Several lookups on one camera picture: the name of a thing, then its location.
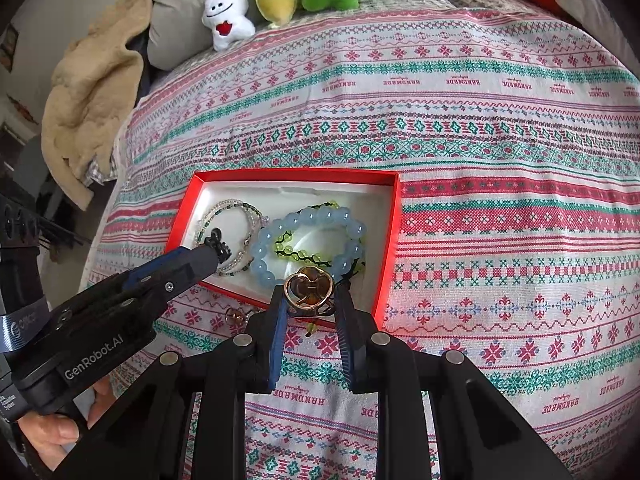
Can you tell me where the white printed pillow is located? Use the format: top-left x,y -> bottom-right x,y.
555,0 -> 639,77

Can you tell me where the beige fleece blanket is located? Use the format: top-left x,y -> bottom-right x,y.
41,0 -> 152,210

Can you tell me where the black hair claw clip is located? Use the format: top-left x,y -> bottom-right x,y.
203,228 -> 231,264

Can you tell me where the white plush toy red heart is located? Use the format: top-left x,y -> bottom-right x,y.
202,0 -> 256,52

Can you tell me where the green bead black cord bracelet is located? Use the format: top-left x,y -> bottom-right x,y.
271,200 -> 367,336

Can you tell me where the red jewelry box white insert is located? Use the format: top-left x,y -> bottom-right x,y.
166,168 -> 400,322

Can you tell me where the patterned bedspread red green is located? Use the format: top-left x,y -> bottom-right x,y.
82,0 -> 639,479

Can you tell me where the light blue bead bracelet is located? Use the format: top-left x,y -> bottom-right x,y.
247,206 -> 368,291

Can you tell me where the clear crystal bead bracelet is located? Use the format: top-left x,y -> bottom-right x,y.
194,198 -> 271,276

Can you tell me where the gold heart hair clip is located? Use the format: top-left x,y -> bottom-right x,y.
283,266 -> 335,318

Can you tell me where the person's left hand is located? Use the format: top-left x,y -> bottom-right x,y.
18,376 -> 116,470

